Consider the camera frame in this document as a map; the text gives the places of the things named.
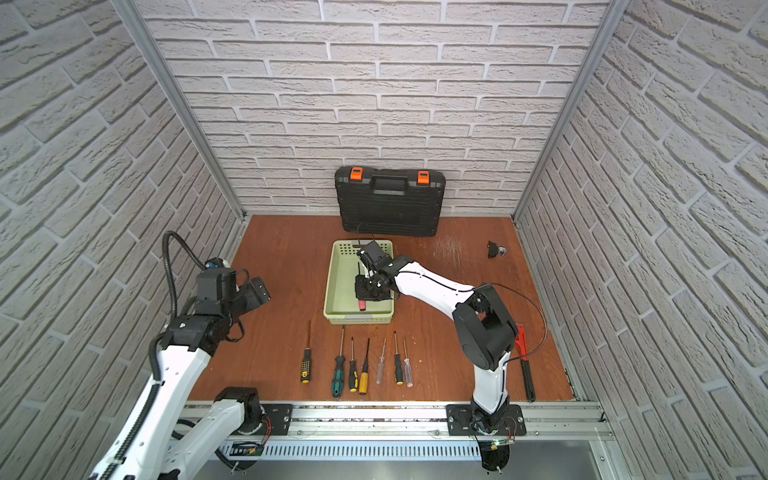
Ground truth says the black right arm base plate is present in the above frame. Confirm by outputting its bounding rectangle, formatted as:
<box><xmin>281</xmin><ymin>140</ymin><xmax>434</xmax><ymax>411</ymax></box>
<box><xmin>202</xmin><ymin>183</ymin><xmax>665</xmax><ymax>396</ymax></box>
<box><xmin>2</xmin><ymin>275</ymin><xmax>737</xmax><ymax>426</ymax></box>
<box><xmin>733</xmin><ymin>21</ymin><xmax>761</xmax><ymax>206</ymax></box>
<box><xmin>445</xmin><ymin>403</ymin><xmax>527</xmax><ymax>438</ymax></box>

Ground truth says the black yellow small screwdriver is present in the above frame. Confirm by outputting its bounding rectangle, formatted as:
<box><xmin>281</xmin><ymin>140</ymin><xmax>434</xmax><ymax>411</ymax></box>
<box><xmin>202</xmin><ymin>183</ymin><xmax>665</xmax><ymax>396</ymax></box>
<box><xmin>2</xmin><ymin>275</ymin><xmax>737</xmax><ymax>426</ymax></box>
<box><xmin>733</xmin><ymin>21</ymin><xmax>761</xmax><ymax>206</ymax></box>
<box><xmin>348</xmin><ymin>338</ymin><xmax>359</xmax><ymax>393</ymax></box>

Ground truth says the thin black right cable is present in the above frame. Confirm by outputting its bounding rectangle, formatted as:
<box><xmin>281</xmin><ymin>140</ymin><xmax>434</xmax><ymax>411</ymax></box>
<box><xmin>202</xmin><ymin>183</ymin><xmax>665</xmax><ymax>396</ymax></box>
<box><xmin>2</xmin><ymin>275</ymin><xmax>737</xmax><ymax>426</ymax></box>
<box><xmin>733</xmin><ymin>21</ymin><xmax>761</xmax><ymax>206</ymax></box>
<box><xmin>395</xmin><ymin>269</ymin><xmax>549</xmax><ymax>367</ymax></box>

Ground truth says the black yellow grip screwdriver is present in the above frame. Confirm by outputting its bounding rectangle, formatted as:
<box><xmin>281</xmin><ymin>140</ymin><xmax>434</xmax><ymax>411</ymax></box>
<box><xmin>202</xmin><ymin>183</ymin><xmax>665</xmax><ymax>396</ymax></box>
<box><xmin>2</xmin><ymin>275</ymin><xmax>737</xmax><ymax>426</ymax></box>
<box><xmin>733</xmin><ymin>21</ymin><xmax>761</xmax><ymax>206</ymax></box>
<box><xmin>393</xmin><ymin>332</ymin><xmax>404</xmax><ymax>385</ymax></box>

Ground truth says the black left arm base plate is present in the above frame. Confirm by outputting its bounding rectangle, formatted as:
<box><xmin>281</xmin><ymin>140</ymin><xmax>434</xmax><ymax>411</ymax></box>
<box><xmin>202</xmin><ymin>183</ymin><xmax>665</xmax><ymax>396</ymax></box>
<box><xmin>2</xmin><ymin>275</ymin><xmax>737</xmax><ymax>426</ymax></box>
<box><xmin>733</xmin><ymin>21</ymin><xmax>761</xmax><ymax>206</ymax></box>
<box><xmin>261</xmin><ymin>402</ymin><xmax>293</xmax><ymax>437</ymax></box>

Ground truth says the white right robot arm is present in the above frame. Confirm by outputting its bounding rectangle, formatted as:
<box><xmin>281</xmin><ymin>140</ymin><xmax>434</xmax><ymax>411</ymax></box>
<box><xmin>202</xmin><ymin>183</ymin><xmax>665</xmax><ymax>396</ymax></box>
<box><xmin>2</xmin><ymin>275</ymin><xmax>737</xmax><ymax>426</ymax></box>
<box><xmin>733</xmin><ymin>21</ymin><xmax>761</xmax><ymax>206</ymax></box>
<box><xmin>358</xmin><ymin>241</ymin><xmax>518</xmax><ymax>417</ymax></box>

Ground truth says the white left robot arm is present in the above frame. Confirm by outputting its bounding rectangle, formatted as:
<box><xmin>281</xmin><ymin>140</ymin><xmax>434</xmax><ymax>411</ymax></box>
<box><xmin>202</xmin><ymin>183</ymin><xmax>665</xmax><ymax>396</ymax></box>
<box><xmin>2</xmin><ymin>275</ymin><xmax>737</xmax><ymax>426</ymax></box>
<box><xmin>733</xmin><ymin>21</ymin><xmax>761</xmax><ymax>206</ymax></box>
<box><xmin>90</xmin><ymin>268</ymin><xmax>270</xmax><ymax>479</ymax></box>

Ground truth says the clear handled screwdriver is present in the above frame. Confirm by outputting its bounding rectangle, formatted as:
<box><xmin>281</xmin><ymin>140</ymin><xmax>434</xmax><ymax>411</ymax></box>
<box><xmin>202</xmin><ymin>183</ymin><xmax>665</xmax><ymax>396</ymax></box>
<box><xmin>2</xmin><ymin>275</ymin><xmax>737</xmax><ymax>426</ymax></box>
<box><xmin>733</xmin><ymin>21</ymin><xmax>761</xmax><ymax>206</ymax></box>
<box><xmin>403</xmin><ymin>340</ymin><xmax>414</xmax><ymax>388</ymax></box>

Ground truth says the aluminium front rail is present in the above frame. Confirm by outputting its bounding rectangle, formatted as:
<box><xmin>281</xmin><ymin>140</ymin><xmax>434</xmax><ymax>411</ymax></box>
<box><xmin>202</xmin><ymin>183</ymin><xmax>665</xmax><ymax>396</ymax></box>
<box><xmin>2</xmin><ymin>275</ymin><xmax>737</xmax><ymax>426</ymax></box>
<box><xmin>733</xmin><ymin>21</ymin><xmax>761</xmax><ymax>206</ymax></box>
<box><xmin>220</xmin><ymin>401</ymin><xmax>615</xmax><ymax>461</ymax></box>

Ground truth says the light green perforated bin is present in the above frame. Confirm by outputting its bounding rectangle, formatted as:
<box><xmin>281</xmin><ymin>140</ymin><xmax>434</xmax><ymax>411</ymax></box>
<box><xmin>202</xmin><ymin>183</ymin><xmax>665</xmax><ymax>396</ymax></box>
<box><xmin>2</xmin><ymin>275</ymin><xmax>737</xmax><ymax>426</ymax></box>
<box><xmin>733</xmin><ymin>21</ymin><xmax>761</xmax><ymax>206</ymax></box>
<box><xmin>323</xmin><ymin>239</ymin><xmax>395</xmax><ymax>326</ymax></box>

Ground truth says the small black round object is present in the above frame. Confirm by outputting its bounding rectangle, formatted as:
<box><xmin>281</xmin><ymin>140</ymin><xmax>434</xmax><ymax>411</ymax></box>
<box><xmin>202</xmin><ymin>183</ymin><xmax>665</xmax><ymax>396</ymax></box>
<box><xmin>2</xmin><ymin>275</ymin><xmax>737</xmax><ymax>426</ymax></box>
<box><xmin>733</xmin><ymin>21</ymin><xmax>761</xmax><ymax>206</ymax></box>
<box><xmin>487</xmin><ymin>241</ymin><xmax>508</xmax><ymax>259</ymax></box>

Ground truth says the orange handled black screwdriver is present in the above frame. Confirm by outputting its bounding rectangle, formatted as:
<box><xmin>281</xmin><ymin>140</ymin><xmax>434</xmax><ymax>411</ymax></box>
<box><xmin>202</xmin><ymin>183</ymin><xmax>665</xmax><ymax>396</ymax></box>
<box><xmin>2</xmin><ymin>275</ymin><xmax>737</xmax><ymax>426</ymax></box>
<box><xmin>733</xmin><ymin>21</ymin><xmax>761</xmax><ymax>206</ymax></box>
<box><xmin>358</xmin><ymin>339</ymin><xmax>370</xmax><ymax>395</ymax></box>

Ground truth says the pink handled screwdriver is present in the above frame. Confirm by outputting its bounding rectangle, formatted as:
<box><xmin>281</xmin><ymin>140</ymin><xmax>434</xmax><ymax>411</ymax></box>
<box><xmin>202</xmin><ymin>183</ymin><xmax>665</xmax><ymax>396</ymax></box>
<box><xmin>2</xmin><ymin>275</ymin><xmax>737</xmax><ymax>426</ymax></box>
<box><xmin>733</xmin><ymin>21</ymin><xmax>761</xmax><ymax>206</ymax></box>
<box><xmin>357</xmin><ymin>264</ymin><xmax>367</xmax><ymax>311</ymax></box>

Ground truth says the aluminium corner frame post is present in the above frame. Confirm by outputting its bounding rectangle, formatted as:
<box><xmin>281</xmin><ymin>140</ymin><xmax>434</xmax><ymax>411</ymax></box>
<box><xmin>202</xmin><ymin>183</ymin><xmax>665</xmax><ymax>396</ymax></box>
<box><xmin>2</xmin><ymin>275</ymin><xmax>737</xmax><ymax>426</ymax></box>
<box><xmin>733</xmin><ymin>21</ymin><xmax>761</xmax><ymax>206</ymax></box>
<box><xmin>113</xmin><ymin>0</ymin><xmax>247</xmax><ymax>222</ymax></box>

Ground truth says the green black screwdriver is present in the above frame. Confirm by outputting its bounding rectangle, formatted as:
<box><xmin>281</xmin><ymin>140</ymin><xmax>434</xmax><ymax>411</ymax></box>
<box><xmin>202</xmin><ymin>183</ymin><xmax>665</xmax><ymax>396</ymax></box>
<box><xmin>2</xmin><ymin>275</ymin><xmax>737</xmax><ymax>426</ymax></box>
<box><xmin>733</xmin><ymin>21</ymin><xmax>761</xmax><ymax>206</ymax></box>
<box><xmin>331</xmin><ymin>328</ymin><xmax>345</xmax><ymax>399</ymax></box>

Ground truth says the small clear tester screwdriver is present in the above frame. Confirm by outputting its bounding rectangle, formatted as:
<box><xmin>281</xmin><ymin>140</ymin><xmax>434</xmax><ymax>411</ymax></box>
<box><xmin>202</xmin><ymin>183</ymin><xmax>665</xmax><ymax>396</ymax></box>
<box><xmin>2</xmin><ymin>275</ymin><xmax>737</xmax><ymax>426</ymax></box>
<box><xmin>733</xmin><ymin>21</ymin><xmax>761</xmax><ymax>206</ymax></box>
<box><xmin>376</xmin><ymin>338</ymin><xmax>387</xmax><ymax>385</ymax></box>

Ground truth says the black plastic tool case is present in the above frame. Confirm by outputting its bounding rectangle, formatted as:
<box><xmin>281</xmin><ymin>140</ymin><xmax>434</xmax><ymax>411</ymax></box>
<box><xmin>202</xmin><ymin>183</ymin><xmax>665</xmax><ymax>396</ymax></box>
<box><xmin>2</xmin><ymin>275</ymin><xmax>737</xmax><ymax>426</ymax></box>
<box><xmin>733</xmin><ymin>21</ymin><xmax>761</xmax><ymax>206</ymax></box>
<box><xmin>334</xmin><ymin>166</ymin><xmax>446</xmax><ymax>237</ymax></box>

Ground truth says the right aluminium corner post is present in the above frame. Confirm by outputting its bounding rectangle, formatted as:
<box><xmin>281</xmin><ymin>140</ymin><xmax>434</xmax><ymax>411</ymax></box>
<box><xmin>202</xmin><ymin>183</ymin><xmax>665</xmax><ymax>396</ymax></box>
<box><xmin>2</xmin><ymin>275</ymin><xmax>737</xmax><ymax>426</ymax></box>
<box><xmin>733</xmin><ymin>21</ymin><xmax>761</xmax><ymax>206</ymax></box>
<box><xmin>510</xmin><ymin>0</ymin><xmax>630</xmax><ymax>222</ymax></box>

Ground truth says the black yellow dotted screwdriver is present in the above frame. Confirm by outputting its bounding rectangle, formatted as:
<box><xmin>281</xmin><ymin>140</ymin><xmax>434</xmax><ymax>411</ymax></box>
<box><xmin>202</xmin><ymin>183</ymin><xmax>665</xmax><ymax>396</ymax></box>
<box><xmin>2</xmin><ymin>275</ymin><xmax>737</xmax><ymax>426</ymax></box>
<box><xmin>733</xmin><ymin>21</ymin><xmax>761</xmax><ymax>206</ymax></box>
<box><xmin>300</xmin><ymin>323</ymin><xmax>312</xmax><ymax>384</ymax></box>

